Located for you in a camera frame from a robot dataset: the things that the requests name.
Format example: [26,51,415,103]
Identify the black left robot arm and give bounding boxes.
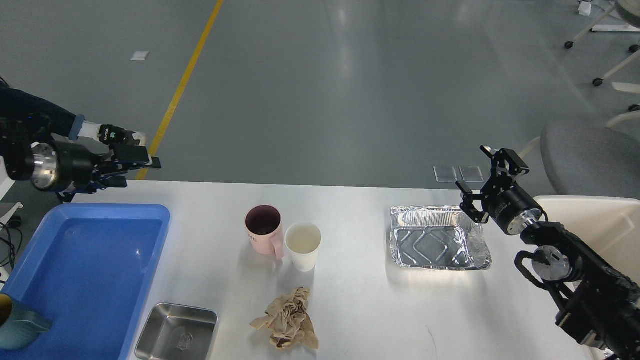
[1,114,162,195]

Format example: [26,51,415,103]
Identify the crumpled brown paper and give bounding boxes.
[249,287,320,351]

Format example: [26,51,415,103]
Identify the cream plastic bin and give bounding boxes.
[535,195,640,283]

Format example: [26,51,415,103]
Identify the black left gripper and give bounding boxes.
[30,141,162,193]

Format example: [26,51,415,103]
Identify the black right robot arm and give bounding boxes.
[455,145,640,360]

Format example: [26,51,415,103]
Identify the blue plastic bin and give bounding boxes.
[1,203,170,360]

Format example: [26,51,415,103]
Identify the grey office chair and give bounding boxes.
[518,121,640,199]

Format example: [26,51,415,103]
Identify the pink mug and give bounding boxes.
[244,204,285,260]

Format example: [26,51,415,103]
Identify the seated person in black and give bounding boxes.
[0,75,148,151]

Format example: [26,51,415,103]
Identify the white paper cup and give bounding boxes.
[285,222,322,272]

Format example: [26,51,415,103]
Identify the aluminium foil tray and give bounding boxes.
[389,205,493,271]

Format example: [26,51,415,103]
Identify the stainless steel tray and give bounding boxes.
[134,303,218,360]

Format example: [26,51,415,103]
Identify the teal mug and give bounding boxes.
[0,293,53,351]

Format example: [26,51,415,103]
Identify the white chair base with castors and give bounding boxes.
[564,0,640,112]

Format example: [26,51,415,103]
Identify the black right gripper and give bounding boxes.
[455,145,543,236]

